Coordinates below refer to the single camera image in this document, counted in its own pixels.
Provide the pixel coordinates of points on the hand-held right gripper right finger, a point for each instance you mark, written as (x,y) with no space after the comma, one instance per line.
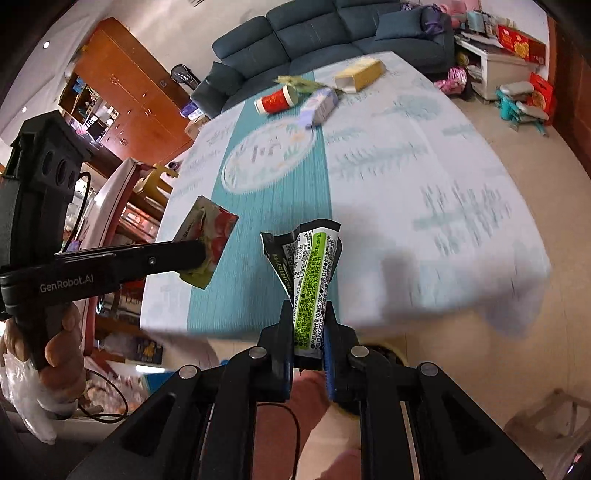
(330,369)

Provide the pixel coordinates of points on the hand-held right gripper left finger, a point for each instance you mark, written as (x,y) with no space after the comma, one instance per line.
(277,350)

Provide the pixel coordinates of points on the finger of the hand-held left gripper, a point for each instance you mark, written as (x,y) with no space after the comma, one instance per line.
(171,258)

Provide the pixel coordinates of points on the green red sachet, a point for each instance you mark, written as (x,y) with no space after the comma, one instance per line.
(214,226)

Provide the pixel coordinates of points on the black green snack wrapper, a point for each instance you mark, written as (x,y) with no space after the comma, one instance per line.
(309,277)

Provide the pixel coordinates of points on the person's left hand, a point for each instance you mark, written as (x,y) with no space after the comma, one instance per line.
(67,364)

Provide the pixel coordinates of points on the person's leg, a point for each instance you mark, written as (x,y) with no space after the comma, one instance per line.
(314,415)

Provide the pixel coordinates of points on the yellow stool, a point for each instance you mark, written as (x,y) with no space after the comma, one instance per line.
(157,182)

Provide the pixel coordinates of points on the wooden cabinet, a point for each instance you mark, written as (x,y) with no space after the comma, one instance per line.
(138,92)

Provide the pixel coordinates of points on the tree print tablecloth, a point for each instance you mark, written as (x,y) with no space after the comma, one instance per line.
(378,207)

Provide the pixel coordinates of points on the white plastic bag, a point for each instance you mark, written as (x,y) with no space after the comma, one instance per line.
(27,401)

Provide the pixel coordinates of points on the red paper cup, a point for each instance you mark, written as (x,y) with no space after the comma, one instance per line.
(277,99)

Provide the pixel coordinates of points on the lavender small box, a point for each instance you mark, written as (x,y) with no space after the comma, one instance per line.
(321,106)

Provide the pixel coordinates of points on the olive green bag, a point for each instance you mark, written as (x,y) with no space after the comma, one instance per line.
(304,84)

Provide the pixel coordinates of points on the cream cardboard box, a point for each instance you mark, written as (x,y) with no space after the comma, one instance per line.
(362,74)

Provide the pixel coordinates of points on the dark blue sofa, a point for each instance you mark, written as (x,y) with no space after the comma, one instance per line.
(314,32)

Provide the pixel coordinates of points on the pink bag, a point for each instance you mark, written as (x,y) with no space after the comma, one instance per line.
(452,83)

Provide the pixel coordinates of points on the teal stool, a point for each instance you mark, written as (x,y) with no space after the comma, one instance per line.
(512,92)
(533,113)

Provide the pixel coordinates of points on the small red gift box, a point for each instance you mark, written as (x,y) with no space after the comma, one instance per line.
(542,97)

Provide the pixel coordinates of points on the white low cabinet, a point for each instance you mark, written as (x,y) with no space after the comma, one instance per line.
(496,64)

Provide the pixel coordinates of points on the purple bag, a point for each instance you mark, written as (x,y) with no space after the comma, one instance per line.
(431,18)

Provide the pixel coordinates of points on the wooden door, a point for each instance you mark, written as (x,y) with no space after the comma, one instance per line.
(572,92)

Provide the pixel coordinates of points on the long red gift box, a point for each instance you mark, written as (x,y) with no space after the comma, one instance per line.
(521,44)

